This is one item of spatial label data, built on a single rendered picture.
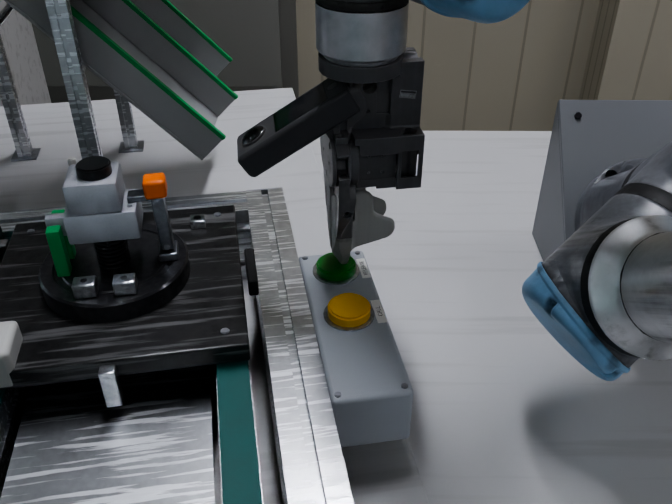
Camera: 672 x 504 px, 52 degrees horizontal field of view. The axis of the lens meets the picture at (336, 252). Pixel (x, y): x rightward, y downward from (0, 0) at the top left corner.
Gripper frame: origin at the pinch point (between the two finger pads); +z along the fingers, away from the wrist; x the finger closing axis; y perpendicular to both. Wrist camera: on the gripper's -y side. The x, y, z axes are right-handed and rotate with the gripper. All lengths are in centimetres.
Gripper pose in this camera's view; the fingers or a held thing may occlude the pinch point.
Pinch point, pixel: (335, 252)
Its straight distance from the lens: 68.6
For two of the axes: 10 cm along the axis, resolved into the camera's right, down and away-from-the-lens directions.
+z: 0.0, 8.2, 5.7
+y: 9.9, -1.0, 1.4
